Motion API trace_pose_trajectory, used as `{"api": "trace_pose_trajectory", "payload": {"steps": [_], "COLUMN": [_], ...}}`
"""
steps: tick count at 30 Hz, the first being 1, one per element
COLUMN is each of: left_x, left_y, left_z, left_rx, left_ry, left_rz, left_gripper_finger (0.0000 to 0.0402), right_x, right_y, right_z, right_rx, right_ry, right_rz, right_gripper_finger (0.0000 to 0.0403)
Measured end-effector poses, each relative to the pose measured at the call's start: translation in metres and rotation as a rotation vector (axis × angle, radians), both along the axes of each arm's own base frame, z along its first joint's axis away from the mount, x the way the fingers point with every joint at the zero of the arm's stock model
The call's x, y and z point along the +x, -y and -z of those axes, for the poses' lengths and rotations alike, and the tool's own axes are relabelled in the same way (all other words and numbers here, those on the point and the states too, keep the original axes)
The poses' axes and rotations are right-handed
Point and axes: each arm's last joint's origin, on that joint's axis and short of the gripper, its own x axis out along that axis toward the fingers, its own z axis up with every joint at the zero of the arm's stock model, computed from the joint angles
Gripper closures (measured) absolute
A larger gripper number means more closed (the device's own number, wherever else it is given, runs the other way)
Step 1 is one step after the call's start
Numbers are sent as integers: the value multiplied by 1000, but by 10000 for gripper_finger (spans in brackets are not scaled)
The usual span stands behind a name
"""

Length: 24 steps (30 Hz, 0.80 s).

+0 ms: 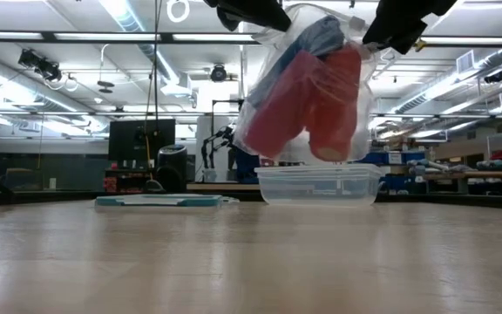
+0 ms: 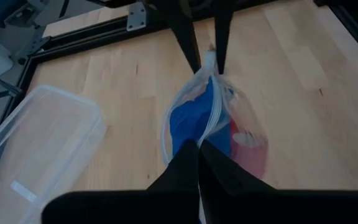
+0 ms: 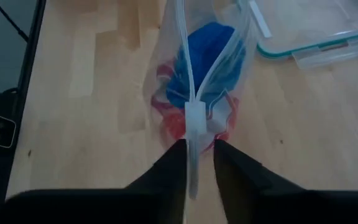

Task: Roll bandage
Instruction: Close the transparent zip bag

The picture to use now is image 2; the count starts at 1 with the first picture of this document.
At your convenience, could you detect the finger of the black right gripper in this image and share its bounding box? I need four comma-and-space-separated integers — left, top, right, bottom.
213, 0, 239, 76
150, 0, 202, 75

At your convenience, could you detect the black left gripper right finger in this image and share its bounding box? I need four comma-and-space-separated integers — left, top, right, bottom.
198, 139, 358, 224

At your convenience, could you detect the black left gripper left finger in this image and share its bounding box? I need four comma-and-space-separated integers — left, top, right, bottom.
42, 139, 200, 224

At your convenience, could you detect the red bandage roll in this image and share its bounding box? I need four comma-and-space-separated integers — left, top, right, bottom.
227, 119, 269, 180

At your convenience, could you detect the clear zip bag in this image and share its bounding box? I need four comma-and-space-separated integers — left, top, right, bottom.
159, 50, 269, 182

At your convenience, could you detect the clear plastic container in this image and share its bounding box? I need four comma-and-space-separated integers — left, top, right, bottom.
0, 84, 108, 224

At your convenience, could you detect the grey metal bracket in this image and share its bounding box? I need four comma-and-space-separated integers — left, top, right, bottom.
126, 2, 148, 32

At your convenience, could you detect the black aluminium table frame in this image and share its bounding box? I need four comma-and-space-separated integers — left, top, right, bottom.
0, 0, 358, 127

